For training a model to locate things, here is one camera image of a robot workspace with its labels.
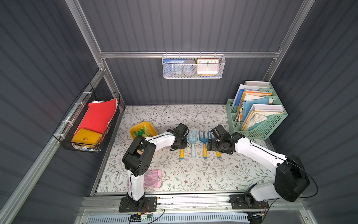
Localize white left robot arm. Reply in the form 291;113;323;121
122;123;189;202

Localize black wire side basket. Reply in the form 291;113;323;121
53;87;120;153

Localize white wire wall basket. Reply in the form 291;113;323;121
162;53;226;79

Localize green rake wooden handle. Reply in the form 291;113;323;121
133;126;150;138

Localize yellow box in basket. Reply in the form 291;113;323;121
72;128;102;145

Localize red folder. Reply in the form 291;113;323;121
75;98;118;134

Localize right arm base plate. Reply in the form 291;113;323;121
228;194;269;210

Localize papers and folders stack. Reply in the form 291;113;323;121
232;81;288;131

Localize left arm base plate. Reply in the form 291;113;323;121
118;196;158;213

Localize yellow white clock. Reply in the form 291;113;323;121
197;58;220;76

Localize pink plastic case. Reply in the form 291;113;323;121
144;170;162;188

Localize light blue rake pale handle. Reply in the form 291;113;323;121
188;130;199;159

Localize grey tape roll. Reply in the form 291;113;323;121
182;59;197;77

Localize dark blue rake yellow handle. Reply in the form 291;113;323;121
209;131;222;159

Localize green plastic file organizer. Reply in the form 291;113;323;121
226;81;288;140

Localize blue box in basket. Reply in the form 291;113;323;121
162;59;185;78

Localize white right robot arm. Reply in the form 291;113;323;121
208;125;310;207

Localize yellow plastic storage box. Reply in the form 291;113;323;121
130;121;158;140

